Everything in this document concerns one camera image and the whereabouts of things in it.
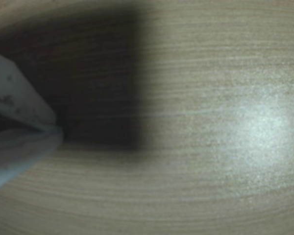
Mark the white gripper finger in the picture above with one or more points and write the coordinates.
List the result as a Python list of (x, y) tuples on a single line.
[(17, 93), (22, 151)]

